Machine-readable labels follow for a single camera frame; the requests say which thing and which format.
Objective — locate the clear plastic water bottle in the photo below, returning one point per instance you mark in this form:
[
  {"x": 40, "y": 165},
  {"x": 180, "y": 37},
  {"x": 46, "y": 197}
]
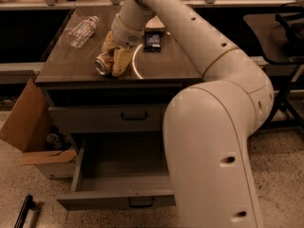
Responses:
[{"x": 83, "y": 31}]

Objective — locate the dark blue snack packet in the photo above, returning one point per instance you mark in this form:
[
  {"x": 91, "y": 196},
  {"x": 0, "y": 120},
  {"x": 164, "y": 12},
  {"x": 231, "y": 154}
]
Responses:
[{"x": 152, "y": 42}]

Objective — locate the closed grey upper drawer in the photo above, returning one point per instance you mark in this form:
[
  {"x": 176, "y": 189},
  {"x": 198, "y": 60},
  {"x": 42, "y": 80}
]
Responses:
[{"x": 108, "y": 119}]

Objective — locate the black bar on floor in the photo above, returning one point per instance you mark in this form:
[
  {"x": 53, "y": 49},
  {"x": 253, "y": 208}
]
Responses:
[{"x": 28, "y": 204}]

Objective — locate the white paper bowl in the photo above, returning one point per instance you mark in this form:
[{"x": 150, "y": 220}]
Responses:
[{"x": 155, "y": 24}]

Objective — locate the black chair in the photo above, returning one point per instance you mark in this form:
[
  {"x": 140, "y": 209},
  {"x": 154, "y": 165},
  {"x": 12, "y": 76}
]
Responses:
[{"x": 281, "y": 37}]

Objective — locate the open cardboard box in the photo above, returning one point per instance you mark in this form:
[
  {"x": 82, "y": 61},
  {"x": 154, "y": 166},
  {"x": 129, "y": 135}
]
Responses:
[{"x": 30, "y": 129}]

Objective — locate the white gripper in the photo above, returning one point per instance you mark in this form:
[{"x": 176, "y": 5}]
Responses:
[{"x": 125, "y": 32}]

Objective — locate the open grey middle drawer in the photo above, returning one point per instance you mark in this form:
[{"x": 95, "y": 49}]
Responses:
[{"x": 120, "y": 171}]

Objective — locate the grey drawer cabinet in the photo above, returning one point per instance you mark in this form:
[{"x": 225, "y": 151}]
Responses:
[{"x": 69, "y": 77}]

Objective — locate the crushed orange soda can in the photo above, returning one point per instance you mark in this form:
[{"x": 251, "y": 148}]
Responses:
[{"x": 104, "y": 63}]

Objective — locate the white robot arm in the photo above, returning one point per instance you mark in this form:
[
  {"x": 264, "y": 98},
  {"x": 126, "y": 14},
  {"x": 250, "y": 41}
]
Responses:
[{"x": 206, "y": 126}]

